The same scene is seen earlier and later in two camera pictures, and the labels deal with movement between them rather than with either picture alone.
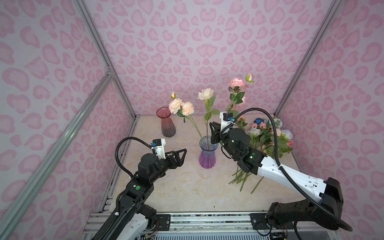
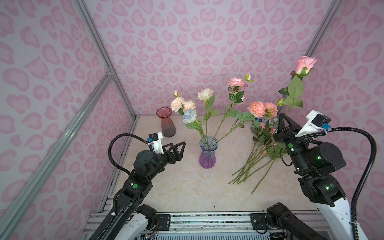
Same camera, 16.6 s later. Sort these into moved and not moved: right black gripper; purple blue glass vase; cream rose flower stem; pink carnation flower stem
Moved: right black gripper
Not moved: pink carnation flower stem; cream rose flower stem; purple blue glass vase
